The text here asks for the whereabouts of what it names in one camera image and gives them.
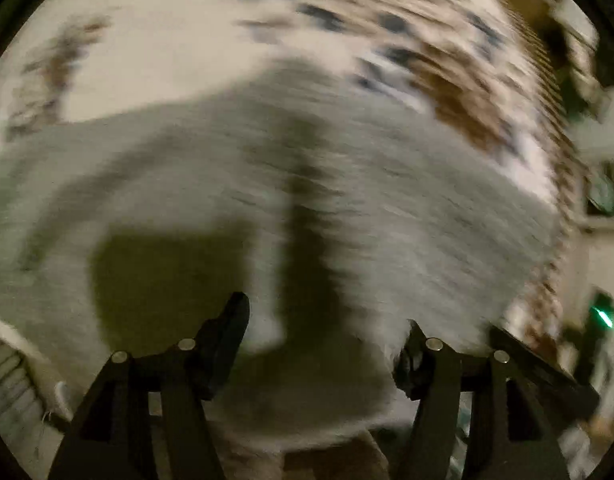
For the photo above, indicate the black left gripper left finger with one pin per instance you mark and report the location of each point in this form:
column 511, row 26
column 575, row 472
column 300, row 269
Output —
column 143, row 418

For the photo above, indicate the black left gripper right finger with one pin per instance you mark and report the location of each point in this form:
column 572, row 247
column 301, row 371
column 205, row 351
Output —
column 520, row 404

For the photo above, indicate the grey fluffy fleece pant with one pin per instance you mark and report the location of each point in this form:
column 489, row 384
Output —
column 343, row 215

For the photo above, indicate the floral white brown bed sheet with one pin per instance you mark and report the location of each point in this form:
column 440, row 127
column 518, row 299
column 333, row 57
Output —
column 477, row 66

